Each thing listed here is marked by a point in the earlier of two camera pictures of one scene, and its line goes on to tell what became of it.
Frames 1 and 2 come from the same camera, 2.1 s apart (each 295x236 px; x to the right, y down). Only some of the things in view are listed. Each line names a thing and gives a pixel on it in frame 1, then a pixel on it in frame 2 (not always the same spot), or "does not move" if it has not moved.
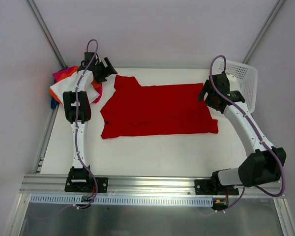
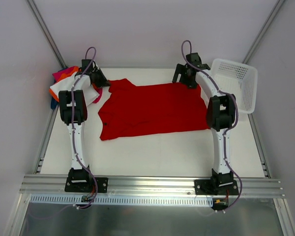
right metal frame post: (278, 5) does not move
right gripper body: (207, 91) -> (180, 73)
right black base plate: (209, 187) does not move
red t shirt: (132, 109) does not move
